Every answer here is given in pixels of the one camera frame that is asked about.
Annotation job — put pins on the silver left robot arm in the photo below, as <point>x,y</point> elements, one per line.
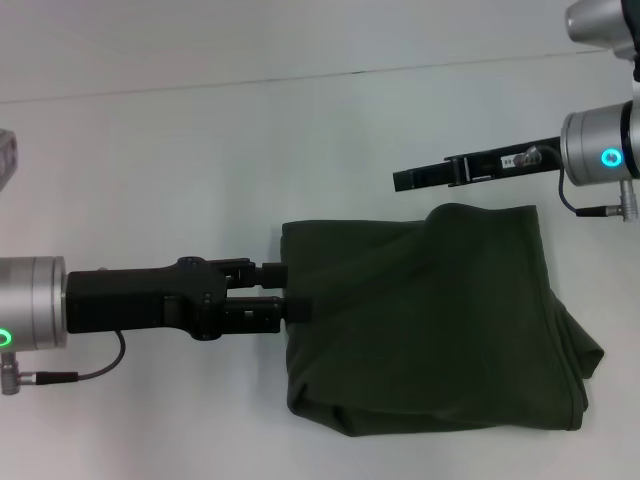
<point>30,300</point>

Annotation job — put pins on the dark green FREE! t-shirt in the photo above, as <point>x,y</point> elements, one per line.
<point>425,325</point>

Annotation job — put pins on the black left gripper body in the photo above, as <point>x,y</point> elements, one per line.
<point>130,300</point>

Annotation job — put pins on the silver right wrist depth camera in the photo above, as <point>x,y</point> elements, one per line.
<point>600,25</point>

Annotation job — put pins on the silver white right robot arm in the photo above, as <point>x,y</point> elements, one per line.
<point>600,145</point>

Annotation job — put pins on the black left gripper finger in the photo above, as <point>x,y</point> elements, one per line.
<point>265,315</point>
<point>267,275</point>

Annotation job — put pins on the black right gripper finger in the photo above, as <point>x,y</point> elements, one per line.
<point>425,177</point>

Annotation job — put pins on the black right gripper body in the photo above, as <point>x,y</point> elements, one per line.
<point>510,162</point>

